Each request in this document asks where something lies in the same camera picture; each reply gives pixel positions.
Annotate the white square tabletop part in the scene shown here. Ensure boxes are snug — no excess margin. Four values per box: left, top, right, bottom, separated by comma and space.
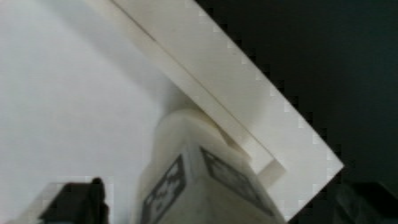
0, 0, 290, 224

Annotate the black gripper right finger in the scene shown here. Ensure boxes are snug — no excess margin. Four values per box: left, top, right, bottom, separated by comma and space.
334, 182, 398, 224

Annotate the white U-shaped fence wall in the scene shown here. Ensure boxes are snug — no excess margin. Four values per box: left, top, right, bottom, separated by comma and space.
112, 0, 343, 219

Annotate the white leg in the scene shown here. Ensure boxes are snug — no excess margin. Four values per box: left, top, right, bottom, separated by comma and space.
135, 109, 286, 224

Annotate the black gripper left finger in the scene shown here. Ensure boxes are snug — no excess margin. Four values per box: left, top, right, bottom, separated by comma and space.
39, 177, 110, 224

